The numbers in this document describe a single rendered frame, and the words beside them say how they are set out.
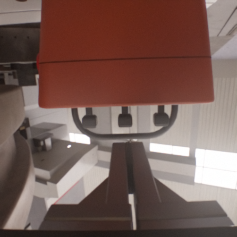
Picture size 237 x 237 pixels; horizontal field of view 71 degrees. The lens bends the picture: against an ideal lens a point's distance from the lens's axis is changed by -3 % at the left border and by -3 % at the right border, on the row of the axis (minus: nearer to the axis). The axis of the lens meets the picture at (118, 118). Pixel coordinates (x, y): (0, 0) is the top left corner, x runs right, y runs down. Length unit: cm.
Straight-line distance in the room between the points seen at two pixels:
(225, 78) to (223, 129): 355
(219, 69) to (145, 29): 1322
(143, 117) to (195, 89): 300
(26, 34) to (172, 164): 281
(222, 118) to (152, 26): 1372
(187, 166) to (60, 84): 311
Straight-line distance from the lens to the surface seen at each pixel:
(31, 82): 143
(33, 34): 133
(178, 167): 325
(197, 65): 19
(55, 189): 293
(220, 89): 1350
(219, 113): 1376
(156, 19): 19
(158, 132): 33
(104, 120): 351
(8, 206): 130
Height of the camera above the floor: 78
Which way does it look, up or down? 15 degrees up
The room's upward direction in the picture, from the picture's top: 178 degrees clockwise
